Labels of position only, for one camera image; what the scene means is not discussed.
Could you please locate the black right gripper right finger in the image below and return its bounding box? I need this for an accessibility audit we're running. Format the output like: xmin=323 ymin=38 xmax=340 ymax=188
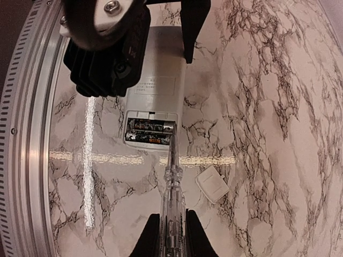
xmin=185 ymin=209 xmax=218 ymax=257

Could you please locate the black AAA battery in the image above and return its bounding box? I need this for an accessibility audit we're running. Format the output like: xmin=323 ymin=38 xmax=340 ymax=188
xmin=128 ymin=118 xmax=175 ymax=133
xmin=125 ymin=131 xmax=171 ymax=145

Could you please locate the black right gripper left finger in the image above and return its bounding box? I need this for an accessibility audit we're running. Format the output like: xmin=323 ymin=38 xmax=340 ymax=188
xmin=129 ymin=214 xmax=160 ymax=257

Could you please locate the white battery cover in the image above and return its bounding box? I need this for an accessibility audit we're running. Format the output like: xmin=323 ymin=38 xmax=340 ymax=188
xmin=195 ymin=166 xmax=229 ymax=204

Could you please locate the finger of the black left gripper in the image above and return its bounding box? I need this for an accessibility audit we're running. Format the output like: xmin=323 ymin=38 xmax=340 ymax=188
xmin=180 ymin=0 xmax=211 ymax=64

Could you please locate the clear handle screwdriver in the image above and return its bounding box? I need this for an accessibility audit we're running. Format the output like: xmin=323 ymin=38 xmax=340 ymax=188
xmin=159 ymin=135 xmax=185 ymax=256

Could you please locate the aluminium front rail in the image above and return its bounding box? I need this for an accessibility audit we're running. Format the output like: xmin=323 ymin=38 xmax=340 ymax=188
xmin=1 ymin=1 xmax=65 ymax=256

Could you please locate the white remote control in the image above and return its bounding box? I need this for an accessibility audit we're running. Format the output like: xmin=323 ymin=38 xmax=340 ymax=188
xmin=123 ymin=26 xmax=187 ymax=151

